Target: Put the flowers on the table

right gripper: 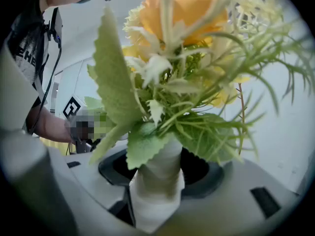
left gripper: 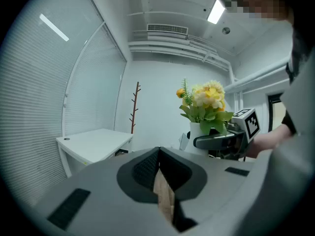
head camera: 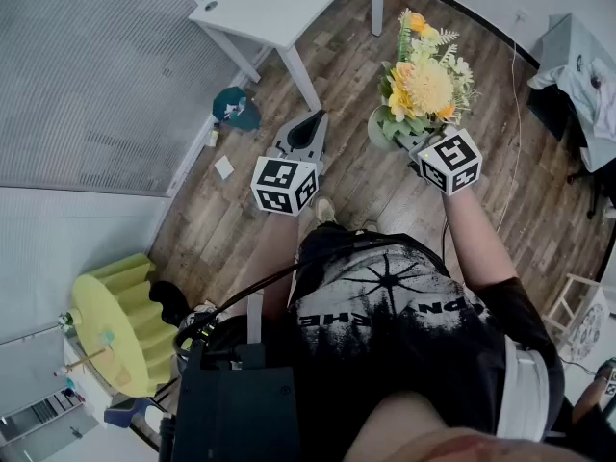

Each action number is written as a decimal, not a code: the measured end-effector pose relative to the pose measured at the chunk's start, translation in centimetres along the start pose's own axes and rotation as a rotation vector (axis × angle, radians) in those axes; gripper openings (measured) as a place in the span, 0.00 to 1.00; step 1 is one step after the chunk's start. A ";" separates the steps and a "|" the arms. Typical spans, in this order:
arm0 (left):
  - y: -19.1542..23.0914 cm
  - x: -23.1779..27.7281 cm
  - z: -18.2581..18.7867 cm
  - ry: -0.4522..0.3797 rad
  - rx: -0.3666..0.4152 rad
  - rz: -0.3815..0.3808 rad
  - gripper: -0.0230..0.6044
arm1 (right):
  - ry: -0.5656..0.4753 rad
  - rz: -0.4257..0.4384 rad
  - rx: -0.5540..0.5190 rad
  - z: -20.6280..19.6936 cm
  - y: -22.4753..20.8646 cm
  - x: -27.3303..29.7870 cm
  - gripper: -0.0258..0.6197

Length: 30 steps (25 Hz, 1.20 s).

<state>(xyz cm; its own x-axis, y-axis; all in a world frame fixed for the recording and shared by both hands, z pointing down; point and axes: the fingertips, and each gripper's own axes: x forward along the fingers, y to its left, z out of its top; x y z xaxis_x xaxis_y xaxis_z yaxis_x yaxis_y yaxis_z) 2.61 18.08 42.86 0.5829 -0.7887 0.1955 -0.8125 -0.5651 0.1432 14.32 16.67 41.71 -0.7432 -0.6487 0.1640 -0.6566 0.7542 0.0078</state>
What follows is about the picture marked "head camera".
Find thin white floor cable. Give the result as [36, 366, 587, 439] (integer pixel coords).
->
[495, 14, 530, 234]

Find black cable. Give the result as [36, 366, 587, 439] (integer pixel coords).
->
[172, 241, 391, 355]

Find yellow orange flowers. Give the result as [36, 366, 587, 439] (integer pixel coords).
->
[368, 7, 480, 152]

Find person's beige shoe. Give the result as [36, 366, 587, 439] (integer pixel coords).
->
[314, 196, 339, 226]

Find person's left forearm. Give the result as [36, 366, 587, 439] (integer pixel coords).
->
[239, 208, 303, 324]

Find white paper sheet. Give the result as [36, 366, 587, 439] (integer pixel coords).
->
[214, 155, 236, 181]

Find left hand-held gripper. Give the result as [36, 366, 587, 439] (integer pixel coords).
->
[250, 110, 330, 218]

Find white shoulder strap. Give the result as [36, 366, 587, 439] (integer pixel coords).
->
[495, 337, 551, 443]
[245, 292, 265, 345]

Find black chest pack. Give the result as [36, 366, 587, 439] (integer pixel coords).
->
[170, 339, 302, 462]

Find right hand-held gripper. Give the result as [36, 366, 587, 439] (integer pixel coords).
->
[398, 126, 483, 197]

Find black box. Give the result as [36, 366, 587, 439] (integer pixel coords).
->
[525, 84, 579, 143]

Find striped frosted glass partition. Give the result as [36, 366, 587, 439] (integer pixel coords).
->
[0, 0, 244, 197]

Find teal trash bin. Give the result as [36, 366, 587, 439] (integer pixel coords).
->
[212, 86, 263, 132]

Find white round table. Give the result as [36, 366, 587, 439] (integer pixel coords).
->
[188, 0, 386, 113]

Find white shelf unit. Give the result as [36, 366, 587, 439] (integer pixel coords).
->
[0, 322, 113, 462]

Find yellow-green pleated stool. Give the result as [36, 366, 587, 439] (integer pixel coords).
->
[70, 252, 182, 398]

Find person's right forearm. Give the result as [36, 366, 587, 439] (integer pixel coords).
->
[441, 188, 520, 292]

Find pale cloth covered table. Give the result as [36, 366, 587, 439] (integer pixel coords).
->
[526, 13, 616, 173]

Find light wooden stool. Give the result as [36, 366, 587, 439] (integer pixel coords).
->
[542, 271, 613, 361]

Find black office chair base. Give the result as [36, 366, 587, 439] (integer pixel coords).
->
[566, 159, 616, 220]

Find person's black printed t-shirt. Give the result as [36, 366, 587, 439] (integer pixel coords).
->
[287, 223, 568, 451]

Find person's face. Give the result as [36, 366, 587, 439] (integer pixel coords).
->
[340, 391, 596, 462]

